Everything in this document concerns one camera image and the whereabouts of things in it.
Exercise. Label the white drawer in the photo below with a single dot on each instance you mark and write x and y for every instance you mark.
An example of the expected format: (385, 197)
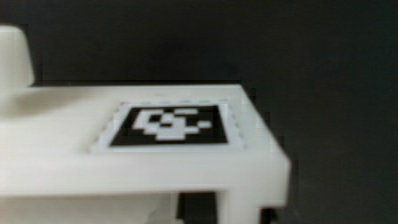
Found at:
(134, 154)

